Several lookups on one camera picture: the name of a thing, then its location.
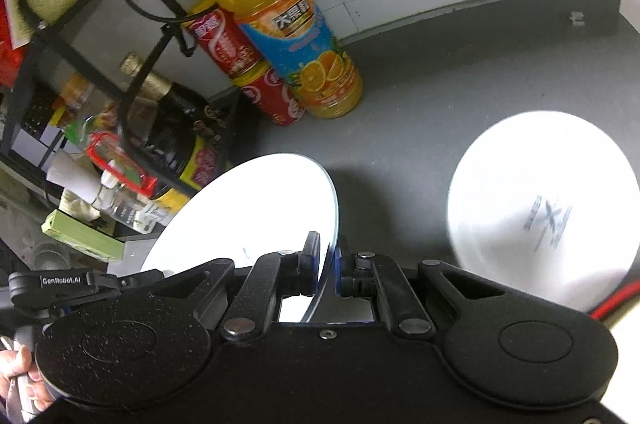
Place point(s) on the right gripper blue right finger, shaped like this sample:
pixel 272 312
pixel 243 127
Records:
pixel 354 275

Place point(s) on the person left hand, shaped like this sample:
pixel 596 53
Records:
pixel 21 385

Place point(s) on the white cap oil dispenser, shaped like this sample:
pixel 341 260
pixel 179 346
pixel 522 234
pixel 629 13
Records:
pixel 86 184

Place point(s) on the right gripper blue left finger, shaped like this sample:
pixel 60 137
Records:
pixel 299 271

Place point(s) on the orange juice bottle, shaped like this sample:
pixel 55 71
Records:
pixel 295 38

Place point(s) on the large soy sauce bottle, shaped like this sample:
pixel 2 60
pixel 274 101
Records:
pixel 95 135

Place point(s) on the upper red soda can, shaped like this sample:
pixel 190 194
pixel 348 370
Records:
pixel 220 37

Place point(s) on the black metal spice rack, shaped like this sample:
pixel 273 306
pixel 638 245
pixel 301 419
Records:
pixel 92 37

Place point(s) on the white Sweet deep plate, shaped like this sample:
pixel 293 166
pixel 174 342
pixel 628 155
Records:
pixel 267 204

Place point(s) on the white Bakery deep plate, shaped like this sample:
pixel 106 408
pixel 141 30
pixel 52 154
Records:
pixel 547 203

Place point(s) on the dark wine bottle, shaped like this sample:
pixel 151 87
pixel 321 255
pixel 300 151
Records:
pixel 176 133

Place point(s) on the red soda can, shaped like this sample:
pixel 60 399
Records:
pixel 220 37
pixel 263 86

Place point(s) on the red and black bowl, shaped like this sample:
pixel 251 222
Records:
pixel 622 297

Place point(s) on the green tissue box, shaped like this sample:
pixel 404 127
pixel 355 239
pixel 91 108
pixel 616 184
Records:
pixel 82 238

